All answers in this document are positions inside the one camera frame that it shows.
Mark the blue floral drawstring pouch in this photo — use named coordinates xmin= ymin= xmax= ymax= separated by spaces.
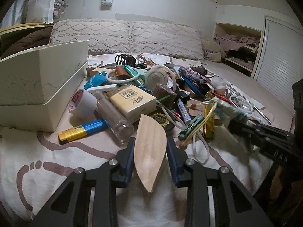
xmin=178 ymin=96 xmax=252 ymax=166

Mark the wooden leaf-shaped board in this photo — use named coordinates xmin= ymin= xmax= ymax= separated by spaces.
xmin=134 ymin=114 xmax=166 ymax=193

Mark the patterned bed sheet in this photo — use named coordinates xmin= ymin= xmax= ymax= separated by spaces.
xmin=1 ymin=126 xmax=288 ymax=226

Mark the gold foil box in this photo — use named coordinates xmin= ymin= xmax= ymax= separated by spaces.
xmin=203 ymin=112 xmax=215 ymax=139

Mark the blue and gold tube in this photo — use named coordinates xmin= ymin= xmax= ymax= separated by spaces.
xmin=57 ymin=119 xmax=108 ymax=145

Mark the white louvered door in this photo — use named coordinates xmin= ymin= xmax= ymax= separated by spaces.
xmin=254 ymin=16 xmax=302 ymax=114

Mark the green clip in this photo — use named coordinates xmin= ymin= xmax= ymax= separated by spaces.
xmin=178 ymin=114 xmax=204 ymax=141

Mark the clear plastic bottle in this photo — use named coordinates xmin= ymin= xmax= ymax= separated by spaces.
xmin=93 ymin=91 xmax=134 ymax=144

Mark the purple crochet piece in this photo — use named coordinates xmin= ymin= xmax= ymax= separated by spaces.
xmin=178 ymin=65 xmax=208 ymax=84

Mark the white tape roll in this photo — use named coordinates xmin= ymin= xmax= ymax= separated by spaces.
xmin=68 ymin=89 xmax=97 ymax=119

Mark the round black gold tin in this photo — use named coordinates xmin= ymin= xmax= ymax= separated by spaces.
xmin=149 ymin=112 xmax=175 ymax=132

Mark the small brown tape roll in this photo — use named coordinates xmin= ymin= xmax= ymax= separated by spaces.
xmin=151 ymin=83 xmax=177 ymax=107

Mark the beige tissue pack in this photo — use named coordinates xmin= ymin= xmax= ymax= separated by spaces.
xmin=107 ymin=85 xmax=157 ymax=124

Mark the white round device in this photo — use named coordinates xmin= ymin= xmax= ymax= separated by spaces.
xmin=144 ymin=65 xmax=177 ymax=91

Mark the white rectangular stick box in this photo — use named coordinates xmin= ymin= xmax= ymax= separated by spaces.
xmin=87 ymin=84 xmax=118 ymax=93

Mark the blue packet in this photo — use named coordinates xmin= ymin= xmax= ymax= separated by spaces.
xmin=84 ymin=71 xmax=107 ymax=90

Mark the right beige textured pillow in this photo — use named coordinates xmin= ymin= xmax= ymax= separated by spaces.
xmin=131 ymin=21 xmax=204 ymax=61

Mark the beige textured pillow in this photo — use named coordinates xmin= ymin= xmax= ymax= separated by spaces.
xmin=49 ymin=19 xmax=133 ymax=55
xmin=131 ymin=21 xmax=204 ymax=61

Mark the white storage box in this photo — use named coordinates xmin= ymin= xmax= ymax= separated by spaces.
xmin=1 ymin=41 xmax=88 ymax=106

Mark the black hair claw clip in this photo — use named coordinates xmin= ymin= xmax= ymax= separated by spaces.
xmin=115 ymin=54 xmax=137 ymax=67

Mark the brown blanket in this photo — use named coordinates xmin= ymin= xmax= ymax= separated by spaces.
xmin=1 ymin=27 xmax=52 ymax=58

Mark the left beige textured pillow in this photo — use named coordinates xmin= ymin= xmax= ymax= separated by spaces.
xmin=49 ymin=19 xmax=133 ymax=55

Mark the wooden shelf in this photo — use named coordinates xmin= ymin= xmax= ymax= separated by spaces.
xmin=0 ymin=23 xmax=53 ymax=36

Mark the white paper bag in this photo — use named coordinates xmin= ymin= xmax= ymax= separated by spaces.
xmin=26 ymin=0 xmax=55 ymax=24

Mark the white ring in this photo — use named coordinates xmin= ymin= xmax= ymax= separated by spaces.
xmin=105 ymin=66 xmax=141 ymax=84

